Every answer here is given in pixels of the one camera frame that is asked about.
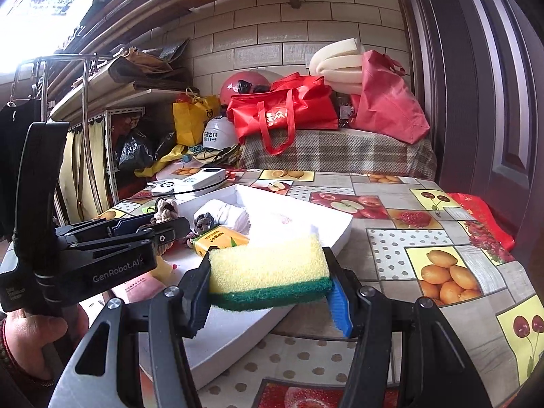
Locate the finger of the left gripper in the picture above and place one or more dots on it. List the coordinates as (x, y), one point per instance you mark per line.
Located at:
(104, 255)
(102, 228)

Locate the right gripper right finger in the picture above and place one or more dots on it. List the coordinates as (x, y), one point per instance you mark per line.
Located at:
(436, 370)

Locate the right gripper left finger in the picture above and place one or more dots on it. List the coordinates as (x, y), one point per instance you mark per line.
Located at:
(104, 370)

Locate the yellow sponge block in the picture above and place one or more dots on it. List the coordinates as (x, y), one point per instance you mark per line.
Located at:
(162, 271)

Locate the yellow bamboo tissue pack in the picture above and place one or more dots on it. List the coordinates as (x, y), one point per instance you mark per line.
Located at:
(221, 237)

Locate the white socks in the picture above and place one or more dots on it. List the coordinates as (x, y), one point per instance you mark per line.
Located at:
(218, 213)

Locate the green yellow scrub sponge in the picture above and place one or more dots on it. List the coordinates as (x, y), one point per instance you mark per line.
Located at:
(267, 274)

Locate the left hand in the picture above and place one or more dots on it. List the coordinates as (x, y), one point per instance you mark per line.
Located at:
(25, 336)

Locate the white power bank device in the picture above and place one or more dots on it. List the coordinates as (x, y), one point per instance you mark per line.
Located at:
(205, 180)

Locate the white cardboard box tray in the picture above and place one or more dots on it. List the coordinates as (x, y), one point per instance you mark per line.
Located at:
(229, 335)

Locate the black plastic bag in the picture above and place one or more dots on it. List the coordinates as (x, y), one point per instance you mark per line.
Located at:
(136, 151)

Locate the white hard hat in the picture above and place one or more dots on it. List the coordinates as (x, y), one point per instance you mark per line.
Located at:
(219, 134)

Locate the yellow shopping bag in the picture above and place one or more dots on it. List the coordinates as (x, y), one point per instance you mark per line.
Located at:
(191, 112)

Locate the fruit print tablecloth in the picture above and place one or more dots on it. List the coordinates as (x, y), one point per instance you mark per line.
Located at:
(402, 236)

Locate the metal storage shelf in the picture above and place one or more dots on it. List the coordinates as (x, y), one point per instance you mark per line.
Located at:
(109, 85)

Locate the red plastic bag on stool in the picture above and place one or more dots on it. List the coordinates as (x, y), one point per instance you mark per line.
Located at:
(476, 207)

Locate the pink helmet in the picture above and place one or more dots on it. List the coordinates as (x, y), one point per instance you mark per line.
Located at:
(242, 83)

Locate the red tote bag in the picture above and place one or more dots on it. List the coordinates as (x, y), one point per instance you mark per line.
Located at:
(295, 102)

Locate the plaid blanket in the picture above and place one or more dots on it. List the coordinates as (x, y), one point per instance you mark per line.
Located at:
(344, 150)

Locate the cream foam roll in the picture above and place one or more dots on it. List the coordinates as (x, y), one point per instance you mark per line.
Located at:
(340, 65)

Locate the pink red cloth bag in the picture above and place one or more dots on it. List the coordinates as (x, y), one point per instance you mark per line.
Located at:
(386, 105)

